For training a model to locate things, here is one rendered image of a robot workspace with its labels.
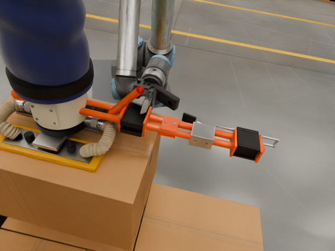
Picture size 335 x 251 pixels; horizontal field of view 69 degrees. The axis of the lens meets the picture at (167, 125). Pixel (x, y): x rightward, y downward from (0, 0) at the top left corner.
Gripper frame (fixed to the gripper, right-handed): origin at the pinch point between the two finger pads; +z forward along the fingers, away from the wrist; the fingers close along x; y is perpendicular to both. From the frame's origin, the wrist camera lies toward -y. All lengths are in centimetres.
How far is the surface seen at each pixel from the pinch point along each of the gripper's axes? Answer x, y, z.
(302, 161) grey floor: -117, -134, -113
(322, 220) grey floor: -117, -137, -55
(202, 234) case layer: -63, -34, 3
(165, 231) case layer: -63, -16, 5
